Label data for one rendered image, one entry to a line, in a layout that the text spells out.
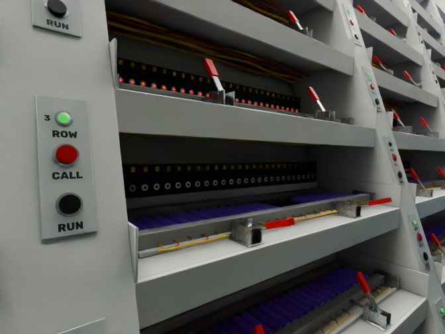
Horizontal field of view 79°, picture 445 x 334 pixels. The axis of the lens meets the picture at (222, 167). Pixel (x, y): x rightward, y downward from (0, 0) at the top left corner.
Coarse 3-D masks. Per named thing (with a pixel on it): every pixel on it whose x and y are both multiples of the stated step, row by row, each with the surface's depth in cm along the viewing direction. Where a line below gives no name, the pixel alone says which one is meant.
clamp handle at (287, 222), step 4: (248, 220) 35; (280, 220) 31; (284, 220) 30; (288, 220) 30; (292, 220) 30; (248, 224) 35; (264, 224) 33; (268, 224) 32; (272, 224) 32; (276, 224) 31; (280, 224) 31; (284, 224) 30; (288, 224) 30; (292, 224) 30; (252, 228) 34; (256, 228) 34; (260, 228) 33; (268, 228) 32; (272, 228) 32
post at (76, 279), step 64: (0, 0) 24; (0, 64) 22; (64, 64) 26; (0, 128) 21; (0, 192) 20; (0, 256) 19; (64, 256) 22; (128, 256) 24; (0, 320) 18; (64, 320) 20; (128, 320) 23
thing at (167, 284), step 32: (192, 192) 50; (224, 192) 54; (256, 192) 60; (352, 192) 68; (384, 192) 64; (128, 224) 25; (320, 224) 46; (352, 224) 48; (384, 224) 57; (160, 256) 30; (192, 256) 30; (224, 256) 31; (256, 256) 34; (288, 256) 37; (320, 256) 42; (160, 288) 26; (192, 288) 28; (224, 288) 31; (160, 320) 26
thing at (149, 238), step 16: (288, 208) 46; (304, 208) 48; (320, 208) 51; (176, 224) 35; (192, 224) 35; (208, 224) 36; (224, 224) 37; (256, 224) 41; (144, 240) 30; (160, 240) 32; (176, 240) 33; (208, 240) 34
